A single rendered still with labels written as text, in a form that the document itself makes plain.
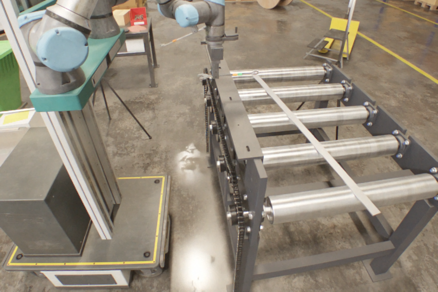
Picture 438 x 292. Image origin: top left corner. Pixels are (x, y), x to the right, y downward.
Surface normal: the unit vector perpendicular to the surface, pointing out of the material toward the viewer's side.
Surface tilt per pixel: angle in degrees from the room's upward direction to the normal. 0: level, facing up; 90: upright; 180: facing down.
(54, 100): 90
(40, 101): 90
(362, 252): 0
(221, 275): 0
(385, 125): 90
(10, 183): 0
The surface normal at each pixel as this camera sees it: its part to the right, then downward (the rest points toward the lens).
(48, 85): -0.04, 0.33
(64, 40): 0.62, 0.55
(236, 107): 0.00, -0.79
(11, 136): 0.14, 0.60
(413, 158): -0.99, 0.09
